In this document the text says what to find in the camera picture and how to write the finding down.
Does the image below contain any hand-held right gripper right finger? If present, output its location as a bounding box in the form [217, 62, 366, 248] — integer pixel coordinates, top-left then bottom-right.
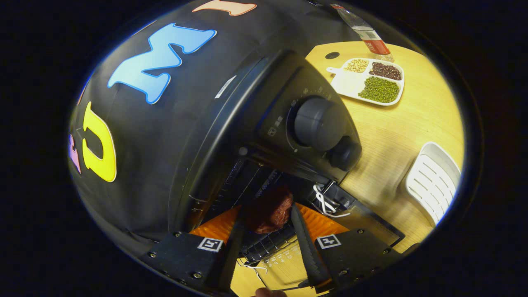
[291, 203, 403, 294]

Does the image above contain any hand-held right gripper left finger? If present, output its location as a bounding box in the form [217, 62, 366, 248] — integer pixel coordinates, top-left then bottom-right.
[140, 204, 248, 295]

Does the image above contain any dark red meat piece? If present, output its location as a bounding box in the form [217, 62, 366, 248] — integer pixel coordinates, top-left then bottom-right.
[245, 186, 294, 235]

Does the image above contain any black electric oven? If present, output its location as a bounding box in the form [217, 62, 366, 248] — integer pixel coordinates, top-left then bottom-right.
[169, 49, 407, 289]

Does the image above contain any white slotted tray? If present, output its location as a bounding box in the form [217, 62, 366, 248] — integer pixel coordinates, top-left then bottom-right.
[404, 141, 462, 226]

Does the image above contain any white divided bean plate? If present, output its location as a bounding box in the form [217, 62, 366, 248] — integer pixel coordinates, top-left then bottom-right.
[326, 58, 405, 106]

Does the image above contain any clear plastic bottle red label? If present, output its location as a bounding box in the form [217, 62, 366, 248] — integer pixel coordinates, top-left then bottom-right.
[330, 3, 394, 62]

